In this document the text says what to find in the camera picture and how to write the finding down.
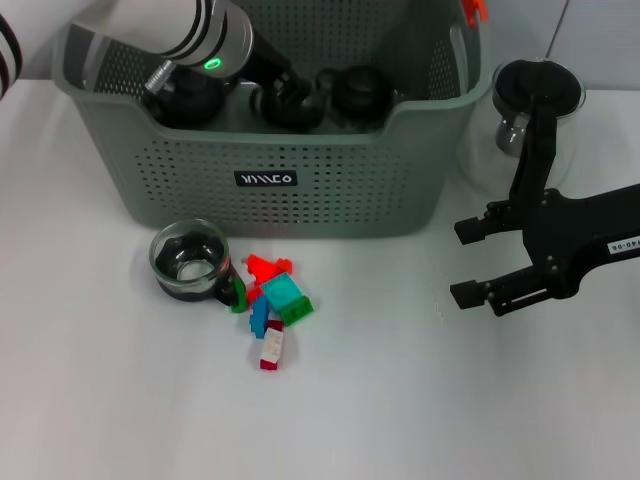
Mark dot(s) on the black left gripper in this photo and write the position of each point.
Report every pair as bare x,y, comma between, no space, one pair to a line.
272,70

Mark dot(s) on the small red toy brick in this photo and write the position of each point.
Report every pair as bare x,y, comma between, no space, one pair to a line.
252,293
286,266

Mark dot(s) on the large green toy brick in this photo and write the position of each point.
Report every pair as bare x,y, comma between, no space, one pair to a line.
299,312

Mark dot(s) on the grey-green perforated storage bin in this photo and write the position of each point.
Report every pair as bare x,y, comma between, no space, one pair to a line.
350,180

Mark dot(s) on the large red slope brick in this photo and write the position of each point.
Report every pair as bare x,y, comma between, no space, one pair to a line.
262,270

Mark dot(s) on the white and red block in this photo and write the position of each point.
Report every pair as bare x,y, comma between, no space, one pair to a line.
269,366

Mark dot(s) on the white toy brick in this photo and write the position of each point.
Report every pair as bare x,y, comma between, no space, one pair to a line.
273,342
244,270

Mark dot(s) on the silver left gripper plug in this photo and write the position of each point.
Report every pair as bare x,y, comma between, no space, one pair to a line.
160,76

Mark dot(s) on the orange bin latch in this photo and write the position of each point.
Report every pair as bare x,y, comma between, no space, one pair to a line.
474,11

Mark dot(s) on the glass teacup with black sleeve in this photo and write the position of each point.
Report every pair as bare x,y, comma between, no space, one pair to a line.
360,95
290,115
187,250

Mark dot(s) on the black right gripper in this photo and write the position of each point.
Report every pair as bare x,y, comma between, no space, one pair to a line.
575,235

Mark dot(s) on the black clay teapot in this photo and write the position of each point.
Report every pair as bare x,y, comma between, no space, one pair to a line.
190,107

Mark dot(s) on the teal square toy brick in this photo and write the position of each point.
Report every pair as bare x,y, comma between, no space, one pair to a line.
281,292

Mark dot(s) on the blue toy brick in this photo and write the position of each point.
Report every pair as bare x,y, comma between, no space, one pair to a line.
258,317

